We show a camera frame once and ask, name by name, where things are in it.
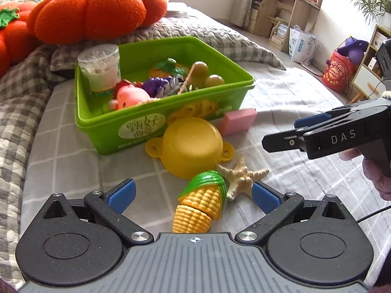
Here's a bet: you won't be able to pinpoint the beige starfish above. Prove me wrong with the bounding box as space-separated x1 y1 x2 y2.
216 152 269 201

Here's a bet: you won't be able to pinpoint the yellow toy corn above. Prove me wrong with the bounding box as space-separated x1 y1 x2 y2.
172 170 227 233

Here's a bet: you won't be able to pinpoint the pink rectangular block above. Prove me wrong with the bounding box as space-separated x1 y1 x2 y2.
218 108 257 136

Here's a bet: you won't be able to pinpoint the yellow toy pot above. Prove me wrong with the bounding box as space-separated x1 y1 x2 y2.
145 117 235 180

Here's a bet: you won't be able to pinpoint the tan round toy figure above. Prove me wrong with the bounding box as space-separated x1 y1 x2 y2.
190 61 209 89

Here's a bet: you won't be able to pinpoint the person's right hand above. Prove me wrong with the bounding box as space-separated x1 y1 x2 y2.
339 148 391 201

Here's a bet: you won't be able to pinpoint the white wooden side cabinet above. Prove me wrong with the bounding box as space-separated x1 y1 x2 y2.
349 24 390 103

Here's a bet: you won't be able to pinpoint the red bucket with purple plush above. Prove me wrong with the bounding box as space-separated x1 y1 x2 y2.
322 36 369 93

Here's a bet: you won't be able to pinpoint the light checked bed sheet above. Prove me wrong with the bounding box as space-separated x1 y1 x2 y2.
19 60 391 287

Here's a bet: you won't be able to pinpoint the green plastic storage box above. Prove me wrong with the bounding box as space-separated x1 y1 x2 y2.
75 36 254 155

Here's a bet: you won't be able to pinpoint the white shopping bag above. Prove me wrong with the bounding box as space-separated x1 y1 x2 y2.
288 25 318 65

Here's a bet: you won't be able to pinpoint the pink pig toy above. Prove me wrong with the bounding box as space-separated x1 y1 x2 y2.
109 80 151 110

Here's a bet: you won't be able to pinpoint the purple toy grapes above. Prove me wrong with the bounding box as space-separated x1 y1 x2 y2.
142 77 168 97

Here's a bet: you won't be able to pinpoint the grey checked knitted blanket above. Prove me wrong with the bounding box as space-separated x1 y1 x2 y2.
1 9 286 286

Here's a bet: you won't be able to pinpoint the wooden shelf unit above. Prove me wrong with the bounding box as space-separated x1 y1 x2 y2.
245 0 323 53

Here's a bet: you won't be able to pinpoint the orange toy with green leaves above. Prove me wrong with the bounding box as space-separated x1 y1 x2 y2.
148 58 189 78

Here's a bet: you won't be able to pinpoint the small orange pumpkin cushion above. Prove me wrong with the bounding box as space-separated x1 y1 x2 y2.
0 1 40 77

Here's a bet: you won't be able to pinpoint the large orange pumpkin cushion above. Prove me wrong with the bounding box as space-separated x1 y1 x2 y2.
26 0 168 45

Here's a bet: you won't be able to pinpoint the black cable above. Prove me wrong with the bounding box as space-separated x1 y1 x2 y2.
355 204 391 224

